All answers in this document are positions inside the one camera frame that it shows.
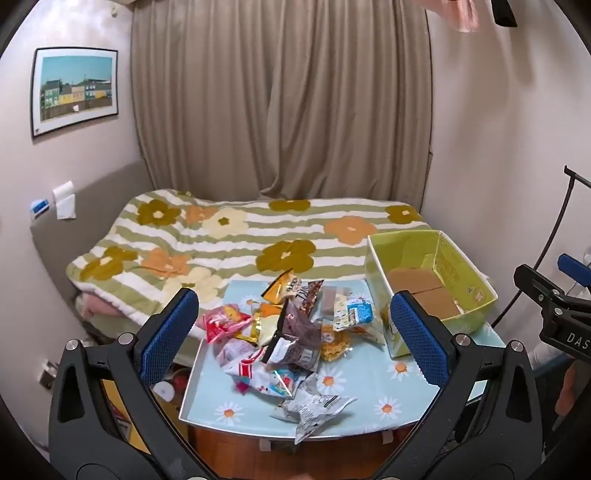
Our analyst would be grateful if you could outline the beige curtain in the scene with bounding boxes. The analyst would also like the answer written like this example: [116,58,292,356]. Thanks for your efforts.
[130,0,435,214]

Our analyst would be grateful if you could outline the silver snack packet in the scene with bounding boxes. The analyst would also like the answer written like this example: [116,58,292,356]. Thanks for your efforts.
[270,376,358,445]

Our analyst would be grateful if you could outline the brown striped white snack packet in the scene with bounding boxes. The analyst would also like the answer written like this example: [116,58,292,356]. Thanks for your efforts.
[288,279,325,319]

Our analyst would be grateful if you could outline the white tape roll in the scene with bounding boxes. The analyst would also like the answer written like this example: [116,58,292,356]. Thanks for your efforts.
[152,381,177,404]

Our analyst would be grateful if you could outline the white toilet paper roll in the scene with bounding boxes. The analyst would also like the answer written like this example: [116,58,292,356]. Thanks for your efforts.
[52,181,77,220]

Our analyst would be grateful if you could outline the floral striped blanket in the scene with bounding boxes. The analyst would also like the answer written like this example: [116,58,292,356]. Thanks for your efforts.
[65,188,432,340]

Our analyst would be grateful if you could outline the colourful cartoon snack packet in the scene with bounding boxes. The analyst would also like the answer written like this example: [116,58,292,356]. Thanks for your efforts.
[259,369,308,400]

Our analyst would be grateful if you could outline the grey padded headboard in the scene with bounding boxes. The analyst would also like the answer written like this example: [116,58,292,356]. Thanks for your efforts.
[28,159,153,342]

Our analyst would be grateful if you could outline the green yellow cardboard box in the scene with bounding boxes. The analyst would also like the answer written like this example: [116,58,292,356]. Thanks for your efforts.
[364,230,499,360]

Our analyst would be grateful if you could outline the hanging pink cloth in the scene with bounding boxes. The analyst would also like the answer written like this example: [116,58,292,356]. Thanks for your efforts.
[416,0,483,33]

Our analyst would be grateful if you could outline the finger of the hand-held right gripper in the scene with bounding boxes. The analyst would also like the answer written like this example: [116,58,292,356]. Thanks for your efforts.
[513,263,573,309]
[557,254,591,283]

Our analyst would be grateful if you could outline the dark brown snack packet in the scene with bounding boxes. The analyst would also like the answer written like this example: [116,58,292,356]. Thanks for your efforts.
[279,300,324,354]

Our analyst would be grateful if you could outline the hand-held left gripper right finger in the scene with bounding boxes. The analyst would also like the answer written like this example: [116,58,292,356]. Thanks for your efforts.
[379,291,544,480]

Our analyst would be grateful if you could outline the daisy print tablecloth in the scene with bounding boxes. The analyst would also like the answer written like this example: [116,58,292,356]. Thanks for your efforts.
[179,277,506,439]

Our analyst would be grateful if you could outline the translucent snack packet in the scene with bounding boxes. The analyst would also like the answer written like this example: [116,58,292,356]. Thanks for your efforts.
[318,286,354,319]

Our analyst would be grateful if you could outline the clear waffle packet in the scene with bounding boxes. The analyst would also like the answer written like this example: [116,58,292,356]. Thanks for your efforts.
[318,325,356,363]

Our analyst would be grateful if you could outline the red white snack packet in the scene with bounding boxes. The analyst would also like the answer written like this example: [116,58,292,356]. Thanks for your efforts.
[221,346,278,393]

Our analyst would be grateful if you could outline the orange snack packet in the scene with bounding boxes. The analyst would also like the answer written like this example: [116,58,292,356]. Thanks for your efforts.
[261,269,301,305]

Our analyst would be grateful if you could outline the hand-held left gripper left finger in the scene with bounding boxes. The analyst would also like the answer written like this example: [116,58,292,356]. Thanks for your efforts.
[48,287,218,480]

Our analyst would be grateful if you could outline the framed houses picture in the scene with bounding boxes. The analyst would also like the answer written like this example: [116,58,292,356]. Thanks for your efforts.
[30,47,120,139]

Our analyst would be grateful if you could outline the black curved cable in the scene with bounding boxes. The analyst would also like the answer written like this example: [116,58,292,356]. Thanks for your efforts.
[490,165,591,326]

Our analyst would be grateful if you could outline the blue white snack packet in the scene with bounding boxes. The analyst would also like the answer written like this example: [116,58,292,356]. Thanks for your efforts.
[332,295,376,333]

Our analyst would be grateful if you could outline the pink cloth under blanket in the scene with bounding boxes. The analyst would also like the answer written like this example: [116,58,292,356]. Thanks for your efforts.
[74,291,127,319]

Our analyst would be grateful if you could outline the black white snack packet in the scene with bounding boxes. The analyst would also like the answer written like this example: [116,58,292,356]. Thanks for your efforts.
[261,332,321,372]

